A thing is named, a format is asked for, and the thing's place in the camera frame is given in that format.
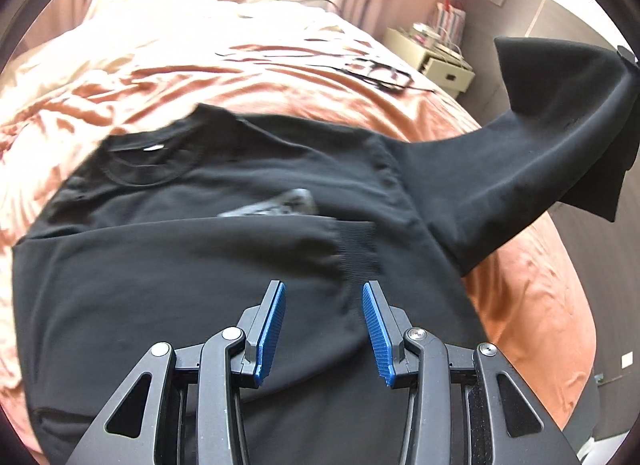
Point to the white bedside cabinet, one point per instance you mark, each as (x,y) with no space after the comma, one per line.
(442,66)

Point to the rust orange bed blanket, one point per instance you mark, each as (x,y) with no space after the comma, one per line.
(139,69)

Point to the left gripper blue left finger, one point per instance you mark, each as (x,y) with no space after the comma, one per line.
(262,330)

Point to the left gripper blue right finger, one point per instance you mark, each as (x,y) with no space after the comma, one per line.
(385,336)

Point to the black patterned item on bed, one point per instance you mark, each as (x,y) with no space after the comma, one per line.
(379,74)

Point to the striped paper bag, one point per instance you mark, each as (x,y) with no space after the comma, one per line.
(450,22)

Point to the black long-sleeve sweatshirt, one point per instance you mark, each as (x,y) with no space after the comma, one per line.
(170,235)

